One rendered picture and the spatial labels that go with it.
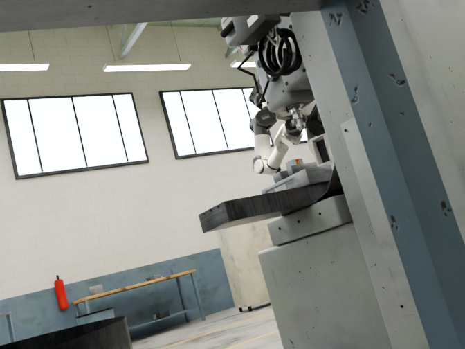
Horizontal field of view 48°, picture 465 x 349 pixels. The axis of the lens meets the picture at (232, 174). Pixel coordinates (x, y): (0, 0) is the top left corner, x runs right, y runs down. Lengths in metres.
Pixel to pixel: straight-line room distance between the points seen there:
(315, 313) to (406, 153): 2.05
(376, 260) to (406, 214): 1.58
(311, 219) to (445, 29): 0.91
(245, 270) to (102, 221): 2.97
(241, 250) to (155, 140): 3.38
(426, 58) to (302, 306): 1.24
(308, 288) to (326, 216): 0.38
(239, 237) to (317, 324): 6.14
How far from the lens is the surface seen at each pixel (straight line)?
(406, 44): 1.76
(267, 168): 2.79
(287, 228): 2.39
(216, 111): 11.53
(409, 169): 0.37
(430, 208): 0.37
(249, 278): 8.45
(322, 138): 3.16
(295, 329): 2.55
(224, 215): 2.01
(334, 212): 2.13
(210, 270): 10.50
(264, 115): 2.90
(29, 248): 9.55
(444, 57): 1.83
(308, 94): 2.46
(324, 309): 2.34
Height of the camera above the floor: 0.64
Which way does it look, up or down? 10 degrees up
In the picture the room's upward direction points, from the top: 15 degrees counter-clockwise
